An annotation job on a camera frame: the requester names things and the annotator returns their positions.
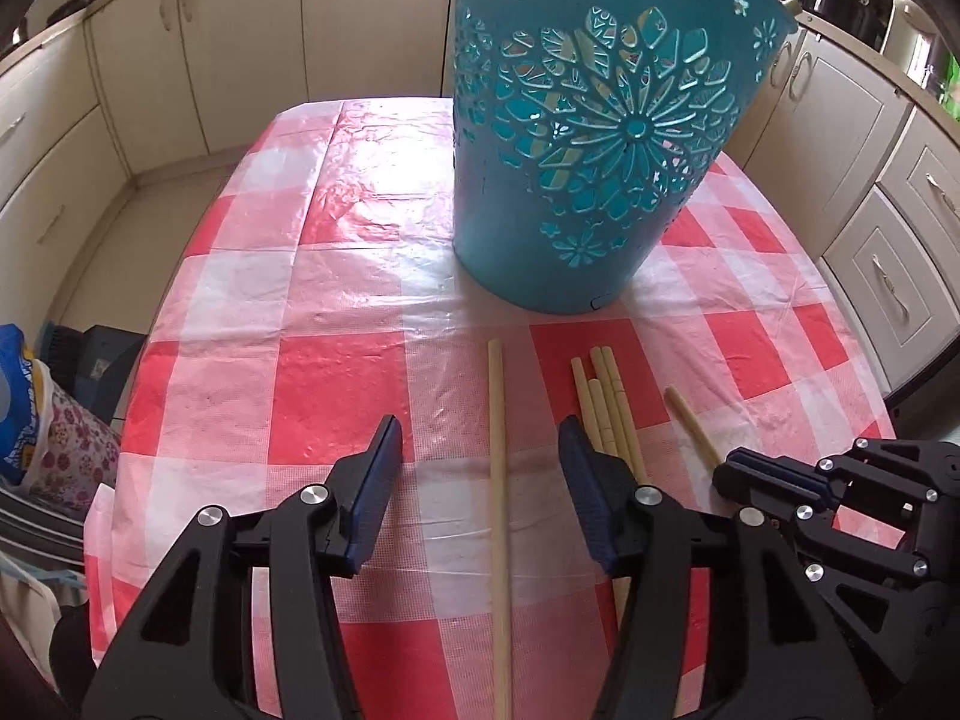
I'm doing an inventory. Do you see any dark dustpan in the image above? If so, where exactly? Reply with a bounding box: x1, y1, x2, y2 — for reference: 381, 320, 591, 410
39, 322, 146, 422

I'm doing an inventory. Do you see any teal perforated plastic basket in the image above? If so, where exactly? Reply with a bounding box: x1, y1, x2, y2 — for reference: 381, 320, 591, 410
452, 0, 796, 314

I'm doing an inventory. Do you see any floral bin with blue bag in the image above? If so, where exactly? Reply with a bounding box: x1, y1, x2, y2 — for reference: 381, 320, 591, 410
0, 323, 119, 518

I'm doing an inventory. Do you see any red white checkered tablecloth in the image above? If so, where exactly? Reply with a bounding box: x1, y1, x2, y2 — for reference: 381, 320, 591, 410
85, 99, 892, 718

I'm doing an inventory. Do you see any wooden chopstick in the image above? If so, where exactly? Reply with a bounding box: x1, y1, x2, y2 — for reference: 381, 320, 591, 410
602, 346, 649, 484
571, 358, 604, 452
587, 379, 630, 622
664, 385, 724, 470
488, 340, 512, 720
590, 346, 638, 475

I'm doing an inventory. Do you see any green snack bag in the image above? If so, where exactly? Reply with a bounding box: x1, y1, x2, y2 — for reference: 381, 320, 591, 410
939, 55, 960, 121

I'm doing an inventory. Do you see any white electric kettle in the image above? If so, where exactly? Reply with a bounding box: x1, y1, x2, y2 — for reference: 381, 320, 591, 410
880, 0, 949, 89

